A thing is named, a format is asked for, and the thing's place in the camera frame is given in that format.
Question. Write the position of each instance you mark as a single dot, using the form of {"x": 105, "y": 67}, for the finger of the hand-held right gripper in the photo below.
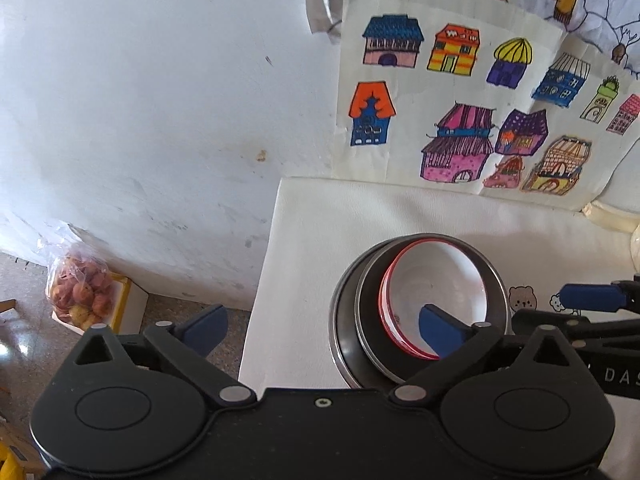
{"x": 592, "y": 297}
{"x": 550, "y": 319}

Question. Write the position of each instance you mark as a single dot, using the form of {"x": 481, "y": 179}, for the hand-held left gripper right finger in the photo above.
{"x": 439, "y": 332}

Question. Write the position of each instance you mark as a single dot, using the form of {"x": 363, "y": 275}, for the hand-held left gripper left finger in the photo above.
{"x": 210, "y": 327}

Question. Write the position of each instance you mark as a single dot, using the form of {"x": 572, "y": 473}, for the small white bowl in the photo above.
{"x": 440, "y": 275}
{"x": 385, "y": 317}

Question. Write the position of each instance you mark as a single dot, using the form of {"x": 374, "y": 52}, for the stainless steel bowl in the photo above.
{"x": 372, "y": 345}

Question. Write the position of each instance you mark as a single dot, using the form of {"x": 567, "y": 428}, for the stainless steel plate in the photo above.
{"x": 342, "y": 340}

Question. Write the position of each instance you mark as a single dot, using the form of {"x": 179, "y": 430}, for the white foam box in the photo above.
{"x": 132, "y": 305}

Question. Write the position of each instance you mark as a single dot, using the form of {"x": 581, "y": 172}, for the white rolled paper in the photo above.
{"x": 610, "y": 217}

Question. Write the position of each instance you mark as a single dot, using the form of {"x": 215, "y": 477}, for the white cartoon table mat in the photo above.
{"x": 310, "y": 240}

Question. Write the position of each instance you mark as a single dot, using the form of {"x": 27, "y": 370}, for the plastic bag of red apples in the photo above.
{"x": 80, "y": 290}

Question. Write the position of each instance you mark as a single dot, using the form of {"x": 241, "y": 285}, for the yellow object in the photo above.
{"x": 15, "y": 460}

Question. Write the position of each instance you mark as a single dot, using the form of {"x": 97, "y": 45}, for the coloured houses drawing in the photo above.
{"x": 410, "y": 95}

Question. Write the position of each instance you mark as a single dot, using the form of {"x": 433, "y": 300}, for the fan figure drawing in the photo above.
{"x": 600, "y": 15}

